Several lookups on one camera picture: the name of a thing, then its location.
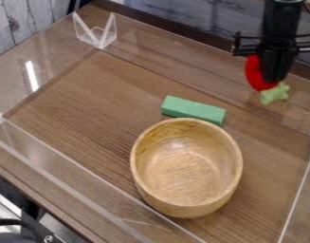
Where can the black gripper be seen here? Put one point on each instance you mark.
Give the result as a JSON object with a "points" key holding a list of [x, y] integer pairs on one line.
{"points": [[278, 52]]}

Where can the red plush strawberry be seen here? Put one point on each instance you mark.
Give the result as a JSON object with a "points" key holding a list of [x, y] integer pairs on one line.
{"points": [[271, 92]]}

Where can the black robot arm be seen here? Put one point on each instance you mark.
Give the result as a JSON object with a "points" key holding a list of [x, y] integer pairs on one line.
{"points": [[282, 17]]}

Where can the green foam block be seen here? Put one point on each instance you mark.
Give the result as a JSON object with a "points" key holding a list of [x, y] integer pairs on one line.
{"points": [[182, 108]]}

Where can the wooden bowl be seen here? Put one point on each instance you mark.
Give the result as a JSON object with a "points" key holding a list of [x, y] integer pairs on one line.
{"points": [[187, 165]]}

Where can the clear acrylic enclosure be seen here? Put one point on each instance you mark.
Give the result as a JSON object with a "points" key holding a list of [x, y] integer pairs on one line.
{"points": [[82, 90]]}

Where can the black metal bracket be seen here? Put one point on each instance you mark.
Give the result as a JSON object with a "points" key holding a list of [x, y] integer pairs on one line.
{"points": [[37, 231]]}

